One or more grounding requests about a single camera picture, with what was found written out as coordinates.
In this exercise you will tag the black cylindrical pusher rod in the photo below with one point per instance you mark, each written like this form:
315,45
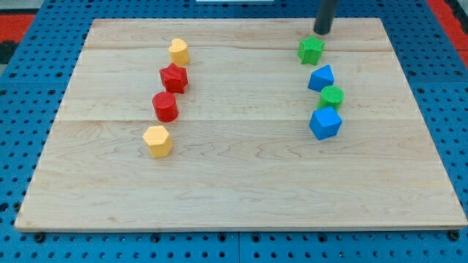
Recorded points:
325,15

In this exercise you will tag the green star block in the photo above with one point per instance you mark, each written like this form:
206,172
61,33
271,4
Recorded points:
310,50

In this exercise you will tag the red star block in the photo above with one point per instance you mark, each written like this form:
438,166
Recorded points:
174,79

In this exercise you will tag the blue triangular block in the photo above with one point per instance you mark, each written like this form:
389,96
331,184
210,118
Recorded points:
321,78

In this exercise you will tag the green cylinder block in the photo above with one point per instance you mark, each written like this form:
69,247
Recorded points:
331,96

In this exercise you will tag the blue cube block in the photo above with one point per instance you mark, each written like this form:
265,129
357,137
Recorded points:
325,123

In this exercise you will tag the yellow heart block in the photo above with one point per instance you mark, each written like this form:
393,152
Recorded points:
179,53

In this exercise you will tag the light wooden board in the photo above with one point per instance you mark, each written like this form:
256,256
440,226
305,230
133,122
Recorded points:
243,157

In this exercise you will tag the red cylinder block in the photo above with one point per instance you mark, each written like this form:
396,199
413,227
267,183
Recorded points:
165,106

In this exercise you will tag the yellow hexagon block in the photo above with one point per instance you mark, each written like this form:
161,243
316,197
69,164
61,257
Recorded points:
158,141

